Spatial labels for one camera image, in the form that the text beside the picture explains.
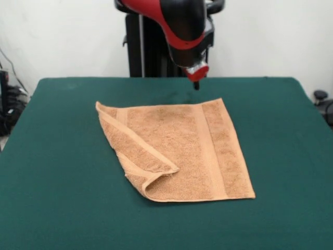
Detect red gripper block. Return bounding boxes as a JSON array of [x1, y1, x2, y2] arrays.
[[186, 65, 210, 91]]

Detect dark green table cloth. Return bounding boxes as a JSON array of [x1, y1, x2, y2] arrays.
[[0, 77, 333, 250]]

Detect tan terry towel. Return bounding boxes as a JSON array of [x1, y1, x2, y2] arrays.
[[95, 97, 256, 203]]

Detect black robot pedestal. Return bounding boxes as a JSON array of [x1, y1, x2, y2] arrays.
[[113, 0, 226, 78]]

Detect black box with red light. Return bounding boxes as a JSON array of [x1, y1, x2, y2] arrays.
[[0, 69, 10, 115]]

